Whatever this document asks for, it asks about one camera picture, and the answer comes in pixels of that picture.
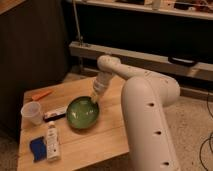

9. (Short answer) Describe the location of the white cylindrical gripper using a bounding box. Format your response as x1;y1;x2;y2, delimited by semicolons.
91;71;114;103

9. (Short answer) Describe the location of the green ceramic bowl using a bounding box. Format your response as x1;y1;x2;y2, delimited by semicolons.
66;96;99;129

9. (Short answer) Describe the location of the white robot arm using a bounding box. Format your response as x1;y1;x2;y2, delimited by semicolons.
91;55;181;171

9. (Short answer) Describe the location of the orange marker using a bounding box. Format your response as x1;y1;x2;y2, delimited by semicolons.
31;90;53;101

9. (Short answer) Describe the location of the wooden table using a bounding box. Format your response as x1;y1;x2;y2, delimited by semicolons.
17;77;129;171

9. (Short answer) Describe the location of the metal pole stand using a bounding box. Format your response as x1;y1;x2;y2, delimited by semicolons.
72;0;84;73

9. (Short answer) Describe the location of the clear plastic cup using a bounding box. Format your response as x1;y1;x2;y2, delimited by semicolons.
21;101;43;125

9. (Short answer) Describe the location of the white tube bottle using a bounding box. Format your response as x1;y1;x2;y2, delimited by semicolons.
46;121;60;162

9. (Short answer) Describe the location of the long grey case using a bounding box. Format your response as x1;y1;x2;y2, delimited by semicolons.
69;41;213;81

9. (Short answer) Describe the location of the blue cloth object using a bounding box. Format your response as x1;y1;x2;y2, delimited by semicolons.
30;136;47;162

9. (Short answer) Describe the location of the upper shelf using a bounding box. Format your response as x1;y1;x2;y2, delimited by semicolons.
66;0;213;21

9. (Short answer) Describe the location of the black case handle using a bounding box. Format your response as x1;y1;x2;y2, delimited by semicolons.
168;57;198;67

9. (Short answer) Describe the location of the black cable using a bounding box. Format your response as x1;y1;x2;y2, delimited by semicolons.
199;89;213;171

